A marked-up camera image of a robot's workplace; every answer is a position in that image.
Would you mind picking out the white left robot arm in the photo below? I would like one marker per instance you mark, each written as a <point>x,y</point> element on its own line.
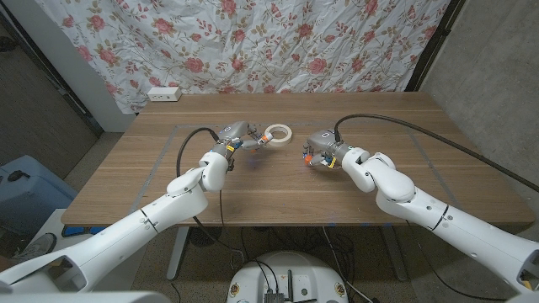
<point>135,227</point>

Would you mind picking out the black backdrop stand pole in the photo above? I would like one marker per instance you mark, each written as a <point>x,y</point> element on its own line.
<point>433,46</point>

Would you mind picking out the floral backdrop cloth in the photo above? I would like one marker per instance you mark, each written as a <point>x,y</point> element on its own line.
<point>252,46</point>

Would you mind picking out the blue plastic bin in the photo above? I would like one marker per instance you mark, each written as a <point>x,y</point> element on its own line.
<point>33,189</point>

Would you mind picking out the grey sneaker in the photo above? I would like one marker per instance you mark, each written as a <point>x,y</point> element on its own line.
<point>38,246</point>

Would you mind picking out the orange and white glue stick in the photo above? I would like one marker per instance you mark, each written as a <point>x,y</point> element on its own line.
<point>265,137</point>

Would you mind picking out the beige masking tape roll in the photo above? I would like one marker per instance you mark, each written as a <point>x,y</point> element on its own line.
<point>283,141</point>

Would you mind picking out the black round floor fan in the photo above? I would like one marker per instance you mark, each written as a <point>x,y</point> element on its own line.
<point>204,237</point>

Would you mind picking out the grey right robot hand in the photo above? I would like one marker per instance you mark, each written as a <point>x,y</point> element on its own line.
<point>324,141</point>

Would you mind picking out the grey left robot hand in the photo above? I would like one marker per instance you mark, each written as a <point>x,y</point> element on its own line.
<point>233,131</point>

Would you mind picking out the white robot chest cover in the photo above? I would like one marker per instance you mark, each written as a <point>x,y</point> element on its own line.
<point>84,298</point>

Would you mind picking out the white table leg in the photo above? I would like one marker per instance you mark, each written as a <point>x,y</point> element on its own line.
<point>177,252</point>

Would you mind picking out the white power strip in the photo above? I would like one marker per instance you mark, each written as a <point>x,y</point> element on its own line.
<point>164,94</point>

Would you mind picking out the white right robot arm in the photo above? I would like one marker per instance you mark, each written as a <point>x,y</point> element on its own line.
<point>421,202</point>

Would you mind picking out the black metal rail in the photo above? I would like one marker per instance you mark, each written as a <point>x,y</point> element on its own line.
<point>49,69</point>

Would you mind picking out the orange glue stick cap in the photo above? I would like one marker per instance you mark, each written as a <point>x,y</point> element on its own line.
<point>307,159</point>

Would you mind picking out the grey table leg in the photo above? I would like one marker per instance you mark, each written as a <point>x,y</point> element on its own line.
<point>396,256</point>

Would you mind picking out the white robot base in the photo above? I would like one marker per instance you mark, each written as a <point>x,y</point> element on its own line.
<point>290,269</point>

